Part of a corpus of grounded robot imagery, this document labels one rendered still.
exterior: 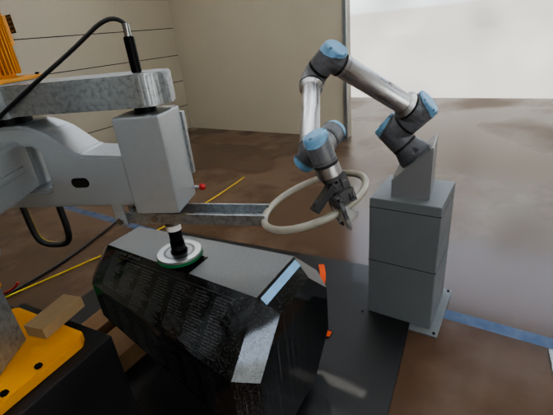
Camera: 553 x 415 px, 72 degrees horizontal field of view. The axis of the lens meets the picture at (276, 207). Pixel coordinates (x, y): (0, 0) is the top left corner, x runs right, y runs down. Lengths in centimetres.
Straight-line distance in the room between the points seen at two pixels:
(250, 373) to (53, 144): 123
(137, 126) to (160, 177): 22
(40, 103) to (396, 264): 199
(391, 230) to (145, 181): 140
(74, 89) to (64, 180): 41
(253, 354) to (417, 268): 119
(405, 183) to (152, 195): 135
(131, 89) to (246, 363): 113
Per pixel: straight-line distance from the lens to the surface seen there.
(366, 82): 197
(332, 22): 655
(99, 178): 177
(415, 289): 249
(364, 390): 227
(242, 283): 166
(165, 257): 188
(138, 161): 164
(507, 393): 245
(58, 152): 184
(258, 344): 160
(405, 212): 224
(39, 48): 699
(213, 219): 168
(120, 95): 159
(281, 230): 146
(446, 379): 241
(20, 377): 169
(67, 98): 172
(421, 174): 220
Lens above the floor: 178
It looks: 25 degrees down
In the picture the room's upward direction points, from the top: 6 degrees counter-clockwise
